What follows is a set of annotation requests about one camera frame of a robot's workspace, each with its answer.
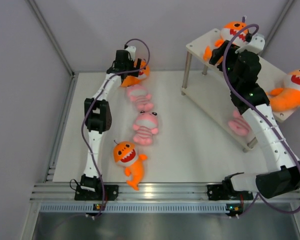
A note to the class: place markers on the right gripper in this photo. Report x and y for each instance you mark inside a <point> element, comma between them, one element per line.
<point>230,52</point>

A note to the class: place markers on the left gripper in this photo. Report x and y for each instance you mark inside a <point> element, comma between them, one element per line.
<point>131,62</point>

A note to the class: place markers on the orange shark plush top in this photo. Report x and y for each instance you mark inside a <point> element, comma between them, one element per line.
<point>142,75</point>

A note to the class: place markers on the orange shark plush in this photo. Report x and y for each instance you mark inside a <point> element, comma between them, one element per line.
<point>142,75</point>
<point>287,97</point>
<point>125,155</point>
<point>230,30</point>

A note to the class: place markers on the pink striped plush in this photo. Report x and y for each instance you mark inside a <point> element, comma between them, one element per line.
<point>140,96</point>
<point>145,126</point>

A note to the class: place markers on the orange shark plush front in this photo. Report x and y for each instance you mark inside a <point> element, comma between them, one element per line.
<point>125,155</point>

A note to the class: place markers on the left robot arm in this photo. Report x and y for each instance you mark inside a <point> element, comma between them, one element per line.
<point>97,114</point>

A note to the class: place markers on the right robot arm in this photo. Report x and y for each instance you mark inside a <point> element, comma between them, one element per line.
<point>240,69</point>

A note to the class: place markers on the white two-tier shelf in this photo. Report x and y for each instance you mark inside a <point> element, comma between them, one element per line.
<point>211,93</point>

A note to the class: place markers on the orange shark plush on shelf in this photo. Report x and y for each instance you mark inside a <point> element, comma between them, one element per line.
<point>287,97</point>

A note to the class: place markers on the pink plush under shelf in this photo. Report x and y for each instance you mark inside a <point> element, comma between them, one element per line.
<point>238,124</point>

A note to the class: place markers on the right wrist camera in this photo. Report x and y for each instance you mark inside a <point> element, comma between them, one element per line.
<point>256,45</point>

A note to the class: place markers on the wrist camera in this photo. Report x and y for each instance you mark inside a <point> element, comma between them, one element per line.
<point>256,45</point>
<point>131,51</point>

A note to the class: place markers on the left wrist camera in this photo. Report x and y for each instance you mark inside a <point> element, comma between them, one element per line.
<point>131,51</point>

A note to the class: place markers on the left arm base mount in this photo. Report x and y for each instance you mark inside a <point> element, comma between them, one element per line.
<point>87,194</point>

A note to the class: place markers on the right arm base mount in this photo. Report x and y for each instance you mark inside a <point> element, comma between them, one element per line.
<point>218,192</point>

